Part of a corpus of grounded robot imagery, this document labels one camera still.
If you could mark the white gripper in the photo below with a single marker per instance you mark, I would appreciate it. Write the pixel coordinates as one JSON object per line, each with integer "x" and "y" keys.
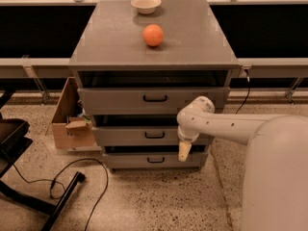
{"x": 188, "y": 135}

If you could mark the grey drawer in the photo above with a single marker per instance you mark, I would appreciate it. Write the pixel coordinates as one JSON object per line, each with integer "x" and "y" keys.
{"x": 153, "y": 160}
{"x": 146, "y": 101}
{"x": 135, "y": 135}

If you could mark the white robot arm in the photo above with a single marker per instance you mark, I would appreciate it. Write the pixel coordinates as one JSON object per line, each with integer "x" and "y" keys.
{"x": 275, "y": 187}

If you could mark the grey bottom drawer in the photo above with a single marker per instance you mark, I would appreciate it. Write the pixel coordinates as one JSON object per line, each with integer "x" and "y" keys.
{"x": 153, "y": 160}

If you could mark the grey drawer cabinet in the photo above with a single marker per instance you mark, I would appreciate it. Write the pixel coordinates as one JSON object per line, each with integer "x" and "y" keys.
{"x": 113, "y": 54}

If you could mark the grey top drawer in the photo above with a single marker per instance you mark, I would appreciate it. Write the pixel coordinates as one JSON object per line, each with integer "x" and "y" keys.
{"x": 146, "y": 101}

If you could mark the cardboard box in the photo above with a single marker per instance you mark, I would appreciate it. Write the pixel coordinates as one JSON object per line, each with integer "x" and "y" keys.
{"x": 70, "y": 129}

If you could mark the orange fruit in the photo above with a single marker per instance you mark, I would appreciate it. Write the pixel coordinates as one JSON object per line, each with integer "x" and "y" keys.
{"x": 153, "y": 35}

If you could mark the white bowl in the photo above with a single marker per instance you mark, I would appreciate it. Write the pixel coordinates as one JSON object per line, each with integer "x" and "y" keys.
{"x": 146, "y": 6}

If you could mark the black cart stand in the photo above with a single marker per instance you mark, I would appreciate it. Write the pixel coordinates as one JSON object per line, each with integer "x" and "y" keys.
{"x": 17, "y": 135}

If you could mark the grey railing beam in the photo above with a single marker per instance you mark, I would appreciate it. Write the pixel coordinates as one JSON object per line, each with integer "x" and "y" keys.
{"x": 60, "y": 68}

